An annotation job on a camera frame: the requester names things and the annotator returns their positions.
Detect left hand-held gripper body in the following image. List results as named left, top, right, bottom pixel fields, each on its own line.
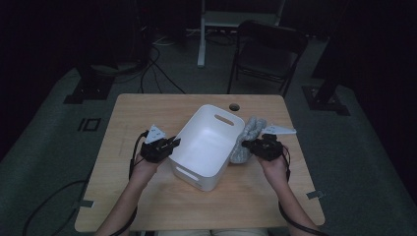
left=141, top=123, right=175, bottom=164

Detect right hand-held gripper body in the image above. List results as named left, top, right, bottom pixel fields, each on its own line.
left=251, top=123, right=298, bottom=162

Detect grey fluffy towel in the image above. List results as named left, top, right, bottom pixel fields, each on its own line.
left=229, top=116, right=268, bottom=165

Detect white plastic basket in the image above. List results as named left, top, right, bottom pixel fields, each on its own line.
left=168, top=103, right=246, bottom=193

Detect person's left hand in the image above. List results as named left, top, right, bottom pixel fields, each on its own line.
left=131, top=153, right=165, bottom=185

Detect person's right hand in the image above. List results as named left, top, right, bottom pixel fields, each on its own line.
left=257, top=155, right=289, bottom=187

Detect grey tape strip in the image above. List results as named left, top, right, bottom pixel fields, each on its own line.
left=72, top=200, right=95, bottom=209
left=306, top=190, right=327, bottom=201

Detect black stand base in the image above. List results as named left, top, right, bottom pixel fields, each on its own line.
left=63, top=63, right=116, bottom=105
left=301, top=86, right=351, bottom=116

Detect black folding chair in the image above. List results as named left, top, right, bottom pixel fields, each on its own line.
left=226, top=19, right=309, bottom=98

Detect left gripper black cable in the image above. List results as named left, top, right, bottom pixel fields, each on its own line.
left=109, top=130, right=150, bottom=236

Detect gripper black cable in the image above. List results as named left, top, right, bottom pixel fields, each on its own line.
left=277, top=146, right=328, bottom=236
left=109, top=130, right=150, bottom=236

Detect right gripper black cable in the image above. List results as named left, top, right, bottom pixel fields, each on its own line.
left=277, top=146, right=328, bottom=236

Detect black floor cables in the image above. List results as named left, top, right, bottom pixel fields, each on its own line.
left=139, top=45, right=187, bottom=95

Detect black cable loop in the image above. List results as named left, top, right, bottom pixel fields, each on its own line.
left=22, top=179, right=89, bottom=236

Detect white metal desk frame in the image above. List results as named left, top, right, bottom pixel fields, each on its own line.
left=196, top=0, right=286, bottom=69

